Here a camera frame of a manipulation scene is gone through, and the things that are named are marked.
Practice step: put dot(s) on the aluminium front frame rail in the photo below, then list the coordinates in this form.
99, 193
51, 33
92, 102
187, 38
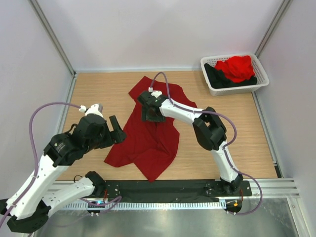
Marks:
271, 188

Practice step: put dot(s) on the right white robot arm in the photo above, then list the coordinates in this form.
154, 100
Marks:
209, 130

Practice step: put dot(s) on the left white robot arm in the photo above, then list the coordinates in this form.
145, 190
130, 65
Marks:
32, 205

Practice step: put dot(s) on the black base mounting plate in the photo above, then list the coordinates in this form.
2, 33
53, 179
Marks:
171, 191

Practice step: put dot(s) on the bright red shirt in basket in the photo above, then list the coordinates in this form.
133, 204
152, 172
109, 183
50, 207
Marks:
238, 69

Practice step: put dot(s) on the white plastic basket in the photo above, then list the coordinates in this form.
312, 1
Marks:
260, 74

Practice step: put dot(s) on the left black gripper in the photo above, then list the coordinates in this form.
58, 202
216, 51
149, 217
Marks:
117, 136

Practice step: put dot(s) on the aluminium corner post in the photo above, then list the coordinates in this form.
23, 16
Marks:
51, 34
277, 18

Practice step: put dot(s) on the white slotted cable duct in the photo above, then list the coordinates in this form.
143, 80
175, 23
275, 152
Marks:
81, 205

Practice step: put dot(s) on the dark red t-shirt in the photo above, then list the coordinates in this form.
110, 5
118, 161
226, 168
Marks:
151, 146

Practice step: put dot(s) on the left aluminium corner post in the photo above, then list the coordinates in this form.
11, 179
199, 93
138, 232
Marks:
51, 34

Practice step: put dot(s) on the right aluminium corner post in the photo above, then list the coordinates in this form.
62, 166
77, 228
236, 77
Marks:
277, 18

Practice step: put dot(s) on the black shirt in basket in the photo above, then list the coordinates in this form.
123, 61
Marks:
218, 80

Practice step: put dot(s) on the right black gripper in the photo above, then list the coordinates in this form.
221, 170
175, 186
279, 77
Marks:
145, 116

